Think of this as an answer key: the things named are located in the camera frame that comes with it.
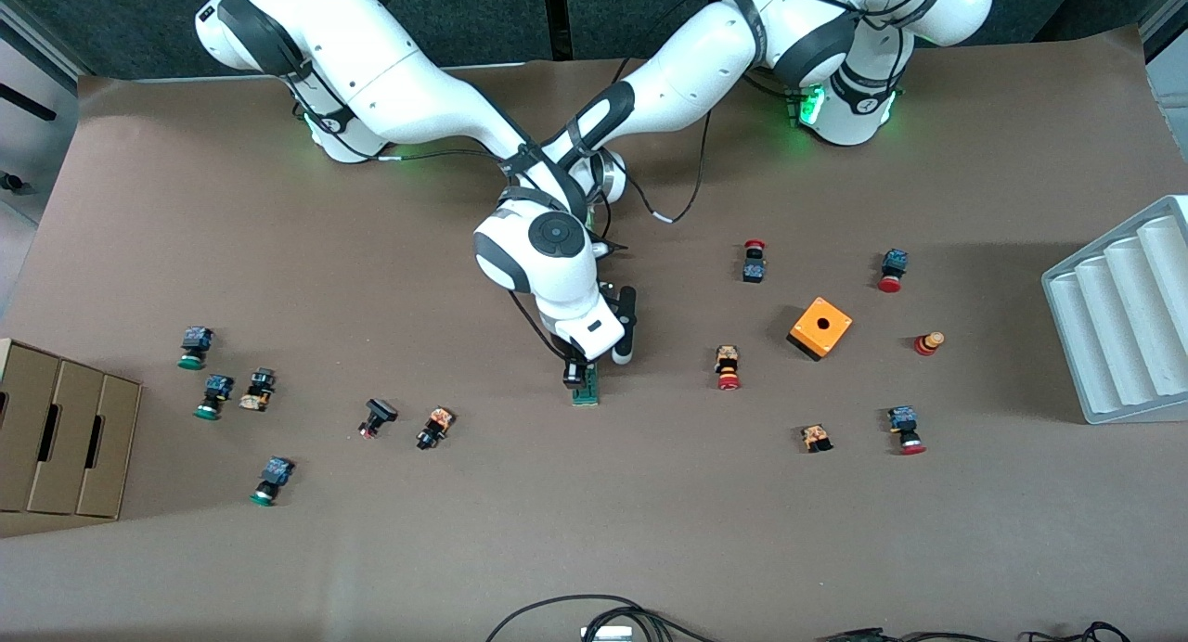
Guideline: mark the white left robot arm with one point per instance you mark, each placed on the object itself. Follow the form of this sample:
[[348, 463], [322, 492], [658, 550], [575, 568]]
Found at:
[[687, 67]]

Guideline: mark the black square button red base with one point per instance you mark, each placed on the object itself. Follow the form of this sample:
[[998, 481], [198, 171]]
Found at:
[[376, 417]]

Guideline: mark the orange button enclosure box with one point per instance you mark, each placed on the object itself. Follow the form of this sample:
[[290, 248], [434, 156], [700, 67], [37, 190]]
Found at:
[[820, 327]]

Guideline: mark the green push button blue block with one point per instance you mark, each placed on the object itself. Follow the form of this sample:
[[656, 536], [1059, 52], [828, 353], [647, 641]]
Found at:
[[213, 396], [271, 481], [195, 347]]

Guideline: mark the grey ribbed plastic tray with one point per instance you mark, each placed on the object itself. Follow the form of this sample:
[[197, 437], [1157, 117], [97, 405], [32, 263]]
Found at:
[[1123, 327]]

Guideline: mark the red mushroom button black block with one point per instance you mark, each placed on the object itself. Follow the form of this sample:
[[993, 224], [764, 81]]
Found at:
[[754, 263]]

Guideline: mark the grey metal frame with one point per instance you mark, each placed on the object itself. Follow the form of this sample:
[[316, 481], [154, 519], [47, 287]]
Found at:
[[1171, 48]]

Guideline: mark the black vertical post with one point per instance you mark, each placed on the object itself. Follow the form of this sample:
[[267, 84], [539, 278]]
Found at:
[[557, 16]]

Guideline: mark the black selector switch orange block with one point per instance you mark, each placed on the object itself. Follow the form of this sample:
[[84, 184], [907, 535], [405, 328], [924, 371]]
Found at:
[[434, 428]]

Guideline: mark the red mushroom button orange block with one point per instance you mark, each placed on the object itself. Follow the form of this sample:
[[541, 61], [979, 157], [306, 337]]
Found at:
[[728, 366]]

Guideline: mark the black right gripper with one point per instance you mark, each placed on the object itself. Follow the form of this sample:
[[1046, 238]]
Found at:
[[574, 371]]

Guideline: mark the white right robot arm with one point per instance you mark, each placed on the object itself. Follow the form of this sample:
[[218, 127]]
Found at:
[[408, 85]]

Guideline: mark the brown cardboard divider box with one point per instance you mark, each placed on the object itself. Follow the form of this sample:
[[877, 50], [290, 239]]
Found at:
[[65, 447]]

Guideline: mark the grey metal cabinet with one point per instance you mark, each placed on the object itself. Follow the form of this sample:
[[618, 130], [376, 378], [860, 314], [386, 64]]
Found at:
[[28, 150]]

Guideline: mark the red yellow button cap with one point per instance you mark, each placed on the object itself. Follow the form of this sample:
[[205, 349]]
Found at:
[[928, 343]]

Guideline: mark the red mushroom button blue block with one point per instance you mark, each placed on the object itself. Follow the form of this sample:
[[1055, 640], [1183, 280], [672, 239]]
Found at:
[[905, 430], [892, 270]]

